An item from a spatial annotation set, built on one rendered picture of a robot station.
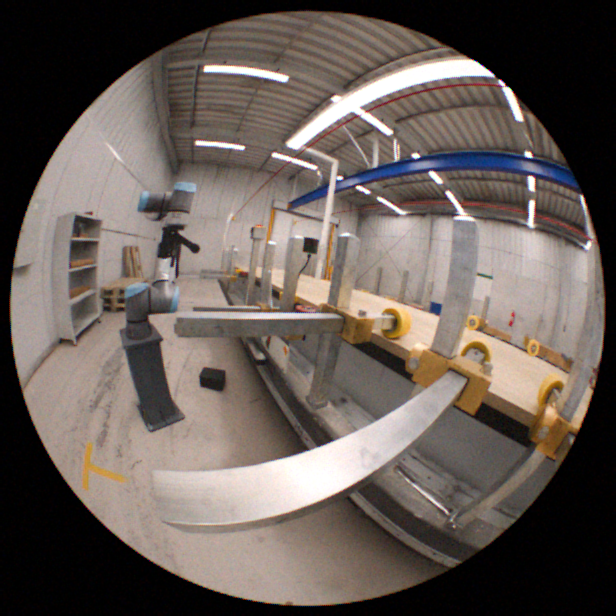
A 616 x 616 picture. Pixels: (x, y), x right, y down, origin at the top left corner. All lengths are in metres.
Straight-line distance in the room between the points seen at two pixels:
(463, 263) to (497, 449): 0.46
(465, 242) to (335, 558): 1.15
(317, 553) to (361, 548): 0.20
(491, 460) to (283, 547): 0.85
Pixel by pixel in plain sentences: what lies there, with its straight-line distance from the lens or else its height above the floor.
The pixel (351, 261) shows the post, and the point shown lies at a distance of 0.41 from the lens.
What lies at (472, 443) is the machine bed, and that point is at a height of 0.74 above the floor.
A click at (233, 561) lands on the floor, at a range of 1.06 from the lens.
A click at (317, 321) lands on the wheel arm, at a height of 0.96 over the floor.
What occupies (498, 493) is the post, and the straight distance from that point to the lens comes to 0.38.
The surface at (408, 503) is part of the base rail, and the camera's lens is 0.43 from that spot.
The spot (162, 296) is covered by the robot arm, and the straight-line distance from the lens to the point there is 1.09.
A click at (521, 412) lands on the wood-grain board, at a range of 0.47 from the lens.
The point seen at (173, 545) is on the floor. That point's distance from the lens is 1.13.
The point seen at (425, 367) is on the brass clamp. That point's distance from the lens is 0.28.
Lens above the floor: 1.05
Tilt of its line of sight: 13 degrees down
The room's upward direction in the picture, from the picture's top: 9 degrees clockwise
